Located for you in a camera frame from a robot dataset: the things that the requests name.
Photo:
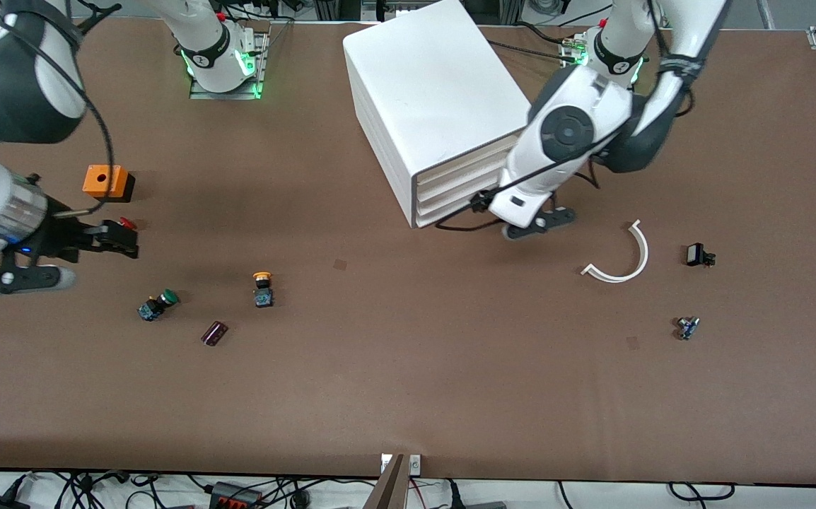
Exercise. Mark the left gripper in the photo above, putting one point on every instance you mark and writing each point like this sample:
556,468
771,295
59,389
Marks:
479,201

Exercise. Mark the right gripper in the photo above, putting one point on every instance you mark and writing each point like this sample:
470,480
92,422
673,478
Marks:
56,237

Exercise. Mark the white plastic drawer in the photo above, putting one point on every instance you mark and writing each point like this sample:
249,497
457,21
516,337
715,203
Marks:
454,205
461,164
459,191
461,178

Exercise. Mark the yellow push button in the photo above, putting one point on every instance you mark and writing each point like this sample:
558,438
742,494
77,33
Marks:
263,290

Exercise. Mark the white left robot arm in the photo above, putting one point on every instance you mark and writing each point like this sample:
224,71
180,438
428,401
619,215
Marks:
570,131

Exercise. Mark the red push button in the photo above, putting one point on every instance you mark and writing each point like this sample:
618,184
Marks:
128,223

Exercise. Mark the green push button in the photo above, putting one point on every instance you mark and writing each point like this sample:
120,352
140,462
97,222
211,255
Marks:
155,306

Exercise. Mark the white drawer cabinet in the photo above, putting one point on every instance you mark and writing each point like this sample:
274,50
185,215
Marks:
422,78

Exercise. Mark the orange box with hole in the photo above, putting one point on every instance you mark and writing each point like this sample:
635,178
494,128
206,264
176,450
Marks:
104,180

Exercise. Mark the white curved plastic strip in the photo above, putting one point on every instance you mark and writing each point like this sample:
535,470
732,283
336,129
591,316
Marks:
613,277

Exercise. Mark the dark purple capacitor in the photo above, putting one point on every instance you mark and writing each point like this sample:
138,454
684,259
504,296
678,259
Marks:
214,334

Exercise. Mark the small blue grey component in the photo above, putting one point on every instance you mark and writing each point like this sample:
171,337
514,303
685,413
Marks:
687,328

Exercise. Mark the black orange power strip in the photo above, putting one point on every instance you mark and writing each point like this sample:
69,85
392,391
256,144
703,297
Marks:
235,498

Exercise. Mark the wooden beam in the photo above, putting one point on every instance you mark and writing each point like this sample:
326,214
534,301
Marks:
388,488

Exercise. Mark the small black switch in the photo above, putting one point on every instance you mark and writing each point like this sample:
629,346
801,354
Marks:
696,254

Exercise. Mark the aluminium frame post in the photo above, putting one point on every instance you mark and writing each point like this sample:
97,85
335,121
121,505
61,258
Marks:
503,10

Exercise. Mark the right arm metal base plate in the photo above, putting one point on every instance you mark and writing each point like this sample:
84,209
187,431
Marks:
261,78

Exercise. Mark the small white bracket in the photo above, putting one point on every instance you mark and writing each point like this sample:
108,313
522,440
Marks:
385,463
415,464

